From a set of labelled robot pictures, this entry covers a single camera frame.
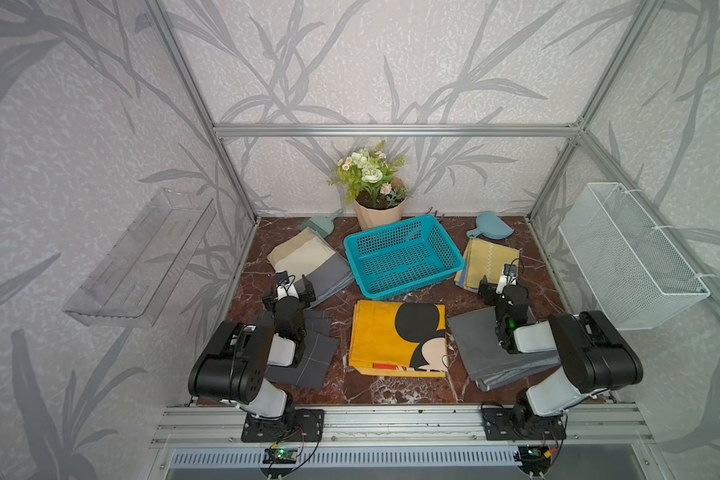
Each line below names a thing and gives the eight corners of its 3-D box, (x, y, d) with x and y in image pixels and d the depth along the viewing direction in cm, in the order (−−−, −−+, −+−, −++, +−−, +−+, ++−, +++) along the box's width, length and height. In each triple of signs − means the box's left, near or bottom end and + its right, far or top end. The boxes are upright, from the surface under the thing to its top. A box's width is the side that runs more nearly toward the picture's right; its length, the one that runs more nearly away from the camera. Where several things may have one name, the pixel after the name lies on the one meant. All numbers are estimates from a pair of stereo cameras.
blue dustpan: (468, 239, 116) (469, 234, 114) (462, 216, 125) (463, 211, 122) (512, 239, 116) (514, 234, 114) (503, 216, 125) (505, 211, 122)
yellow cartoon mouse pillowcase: (348, 377, 83) (347, 374, 81) (353, 305, 97) (352, 301, 96) (452, 377, 83) (453, 374, 81) (441, 305, 98) (442, 301, 96)
